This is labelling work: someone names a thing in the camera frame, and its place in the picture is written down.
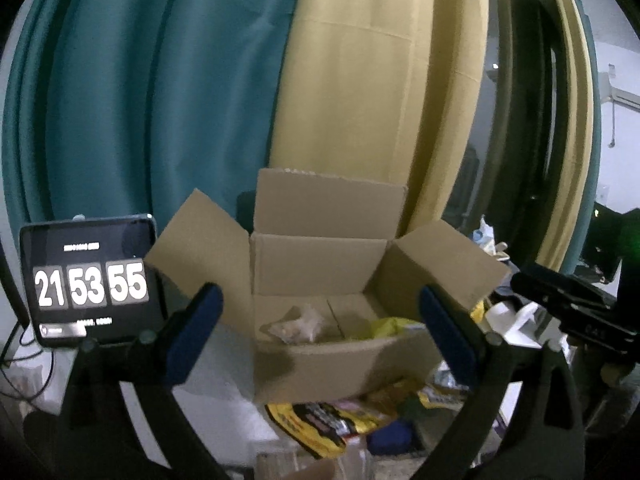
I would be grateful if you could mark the brown cardboard box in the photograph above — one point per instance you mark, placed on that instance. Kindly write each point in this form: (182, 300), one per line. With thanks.
(333, 243)

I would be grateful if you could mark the yellow curtain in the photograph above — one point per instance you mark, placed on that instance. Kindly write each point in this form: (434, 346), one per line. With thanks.
(383, 90)

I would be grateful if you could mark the yellow black snack bag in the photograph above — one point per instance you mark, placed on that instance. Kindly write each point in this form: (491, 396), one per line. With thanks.
(325, 428)

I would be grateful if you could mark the dark computer monitor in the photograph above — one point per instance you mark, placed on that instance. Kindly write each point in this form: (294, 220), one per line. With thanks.
(612, 239)

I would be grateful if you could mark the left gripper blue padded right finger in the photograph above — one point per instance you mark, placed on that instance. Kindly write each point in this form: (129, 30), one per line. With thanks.
(470, 357)

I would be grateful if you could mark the yellow chip bag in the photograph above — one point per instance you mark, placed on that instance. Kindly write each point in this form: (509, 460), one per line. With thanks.
(386, 328)

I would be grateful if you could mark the clear bag of pale snacks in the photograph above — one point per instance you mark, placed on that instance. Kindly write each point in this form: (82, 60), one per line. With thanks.
(302, 325)

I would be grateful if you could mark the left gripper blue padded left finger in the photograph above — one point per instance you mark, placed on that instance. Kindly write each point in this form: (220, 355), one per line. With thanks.
(187, 332)

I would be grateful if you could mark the tablet showing clock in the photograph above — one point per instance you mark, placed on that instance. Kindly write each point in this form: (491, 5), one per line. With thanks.
(88, 279)

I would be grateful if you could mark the tissue pack on bag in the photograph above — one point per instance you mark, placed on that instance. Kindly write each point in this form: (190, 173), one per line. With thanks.
(484, 237)

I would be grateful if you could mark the wall air conditioner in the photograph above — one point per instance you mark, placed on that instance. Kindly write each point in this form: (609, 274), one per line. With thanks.
(608, 92)

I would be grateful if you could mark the teal curtain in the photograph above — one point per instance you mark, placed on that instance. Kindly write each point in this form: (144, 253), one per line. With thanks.
(118, 107)

